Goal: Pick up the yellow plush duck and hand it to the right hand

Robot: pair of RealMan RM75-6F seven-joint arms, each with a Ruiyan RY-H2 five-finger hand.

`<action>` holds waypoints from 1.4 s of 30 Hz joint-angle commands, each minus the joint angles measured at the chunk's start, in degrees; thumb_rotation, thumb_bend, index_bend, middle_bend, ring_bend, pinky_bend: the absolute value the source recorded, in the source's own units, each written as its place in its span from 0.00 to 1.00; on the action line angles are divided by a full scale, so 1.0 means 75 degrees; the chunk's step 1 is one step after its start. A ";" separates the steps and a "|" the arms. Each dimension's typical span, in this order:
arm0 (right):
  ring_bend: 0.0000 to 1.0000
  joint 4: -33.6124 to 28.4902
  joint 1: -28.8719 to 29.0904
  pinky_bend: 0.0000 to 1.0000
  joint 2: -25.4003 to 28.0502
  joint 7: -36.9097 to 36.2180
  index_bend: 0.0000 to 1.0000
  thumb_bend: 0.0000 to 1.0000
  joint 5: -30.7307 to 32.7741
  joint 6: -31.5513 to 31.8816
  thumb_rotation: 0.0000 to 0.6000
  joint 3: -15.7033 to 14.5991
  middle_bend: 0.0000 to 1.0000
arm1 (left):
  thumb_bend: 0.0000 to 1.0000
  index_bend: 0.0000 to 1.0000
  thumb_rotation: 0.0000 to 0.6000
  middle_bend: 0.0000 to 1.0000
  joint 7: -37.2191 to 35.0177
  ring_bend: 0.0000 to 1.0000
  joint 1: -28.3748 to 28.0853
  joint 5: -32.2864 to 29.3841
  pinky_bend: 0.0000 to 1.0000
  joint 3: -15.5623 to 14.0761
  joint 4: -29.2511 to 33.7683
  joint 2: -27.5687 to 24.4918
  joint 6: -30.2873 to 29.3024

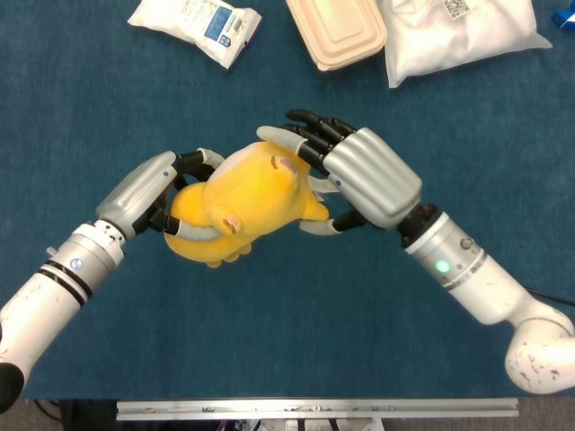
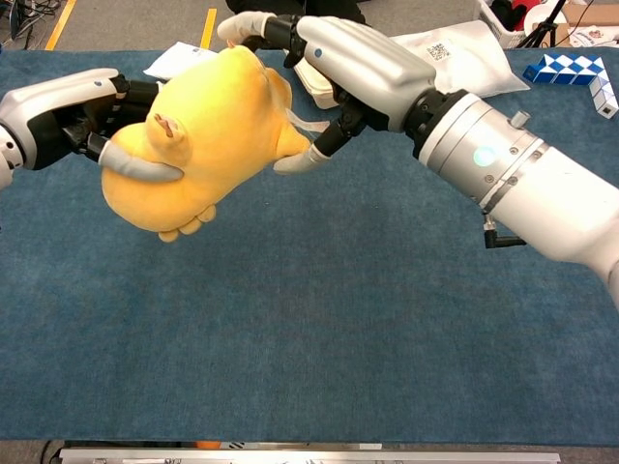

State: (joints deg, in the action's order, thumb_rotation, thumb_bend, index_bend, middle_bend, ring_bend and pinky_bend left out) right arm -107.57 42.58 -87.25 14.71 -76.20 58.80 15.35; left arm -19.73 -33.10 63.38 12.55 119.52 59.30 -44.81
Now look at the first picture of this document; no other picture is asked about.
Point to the aluminium profile rail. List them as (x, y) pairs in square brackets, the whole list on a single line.
[(314, 408)]

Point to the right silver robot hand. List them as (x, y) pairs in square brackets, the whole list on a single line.
[(373, 179)]

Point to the blue white snake puzzle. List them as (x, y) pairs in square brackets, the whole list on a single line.
[(567, 20)]

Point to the large white plastic bag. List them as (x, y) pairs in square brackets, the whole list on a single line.
[(458, 40)]

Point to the yellow plush toy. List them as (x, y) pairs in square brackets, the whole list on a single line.
[(256, 197)]

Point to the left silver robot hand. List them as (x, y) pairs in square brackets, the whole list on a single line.
[(135, 193)]

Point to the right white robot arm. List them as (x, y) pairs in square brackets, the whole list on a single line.
[(485, 278)]

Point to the white blue-print snack packet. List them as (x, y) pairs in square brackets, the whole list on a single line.
[(202, 27)]

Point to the blue felt table mat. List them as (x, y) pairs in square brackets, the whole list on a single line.
[(287, 323)]

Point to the beige lidded food container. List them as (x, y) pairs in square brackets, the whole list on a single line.
[(337, 31)]

